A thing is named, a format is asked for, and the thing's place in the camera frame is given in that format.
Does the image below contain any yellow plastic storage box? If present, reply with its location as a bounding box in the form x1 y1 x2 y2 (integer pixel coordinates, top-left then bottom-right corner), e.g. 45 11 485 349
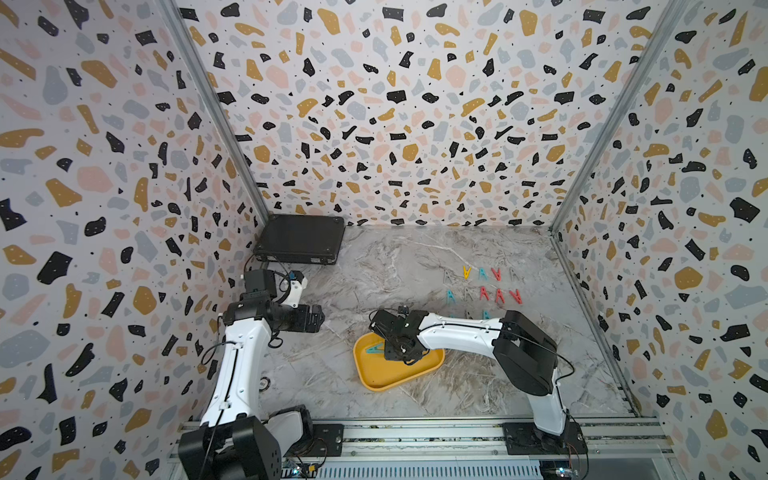
353 333 445 392

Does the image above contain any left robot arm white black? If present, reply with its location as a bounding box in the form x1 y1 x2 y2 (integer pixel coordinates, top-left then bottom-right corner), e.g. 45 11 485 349
177 269 325 479

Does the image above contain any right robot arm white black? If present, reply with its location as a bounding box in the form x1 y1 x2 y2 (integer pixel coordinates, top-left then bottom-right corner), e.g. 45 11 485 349
369 307 569 437

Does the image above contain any black flat case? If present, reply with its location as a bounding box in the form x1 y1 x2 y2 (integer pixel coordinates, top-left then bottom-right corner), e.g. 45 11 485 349
253 215 346 265

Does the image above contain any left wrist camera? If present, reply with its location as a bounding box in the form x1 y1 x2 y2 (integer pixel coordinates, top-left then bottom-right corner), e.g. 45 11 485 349
276 270 308 308

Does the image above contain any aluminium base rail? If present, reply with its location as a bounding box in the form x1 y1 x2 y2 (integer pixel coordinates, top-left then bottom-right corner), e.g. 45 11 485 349
280 417 685 479

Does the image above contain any left frame post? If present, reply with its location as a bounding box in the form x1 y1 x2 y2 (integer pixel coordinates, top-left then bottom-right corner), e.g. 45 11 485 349
156 0 269 229

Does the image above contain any frame post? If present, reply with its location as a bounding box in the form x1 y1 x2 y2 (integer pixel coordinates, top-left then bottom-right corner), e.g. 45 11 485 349
549 0 688 240
156 0 269 229

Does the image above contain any right frame post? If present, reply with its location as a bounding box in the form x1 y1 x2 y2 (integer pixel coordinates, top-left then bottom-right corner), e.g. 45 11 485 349
549 0 688 240

